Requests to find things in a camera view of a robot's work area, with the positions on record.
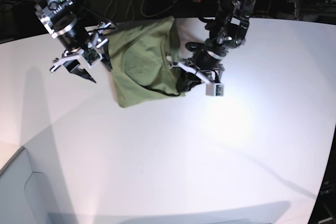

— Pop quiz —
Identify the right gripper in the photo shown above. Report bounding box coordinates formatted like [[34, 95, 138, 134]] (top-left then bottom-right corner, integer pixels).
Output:
[[50, 21, 115, 83]]

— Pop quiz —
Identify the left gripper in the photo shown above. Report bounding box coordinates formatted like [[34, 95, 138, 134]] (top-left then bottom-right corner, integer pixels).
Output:
[[166, 49, 225, 93]]

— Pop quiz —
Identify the green T-shirt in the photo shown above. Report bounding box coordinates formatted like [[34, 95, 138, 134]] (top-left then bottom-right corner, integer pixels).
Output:
[[108, 16, 185, 108]]

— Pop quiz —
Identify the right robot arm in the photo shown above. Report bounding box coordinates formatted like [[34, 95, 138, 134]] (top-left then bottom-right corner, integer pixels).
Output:
[[35, 0, 116, 81]]

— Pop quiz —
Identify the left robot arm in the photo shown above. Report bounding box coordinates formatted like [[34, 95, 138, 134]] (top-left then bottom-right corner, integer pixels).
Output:
[[171, 0, 257, 97]]

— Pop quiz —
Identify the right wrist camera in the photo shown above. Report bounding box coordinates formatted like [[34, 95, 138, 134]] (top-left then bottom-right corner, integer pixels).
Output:
[[82, 49, 102, 68]]

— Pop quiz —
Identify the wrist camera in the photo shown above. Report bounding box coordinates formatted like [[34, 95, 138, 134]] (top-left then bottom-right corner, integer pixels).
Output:
[[206, 83, 224, 97], [82, 49, 102, 68]]

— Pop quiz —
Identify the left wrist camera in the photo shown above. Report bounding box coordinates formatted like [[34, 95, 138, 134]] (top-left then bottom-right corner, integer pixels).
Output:
[[206, 83, 224, 97]]

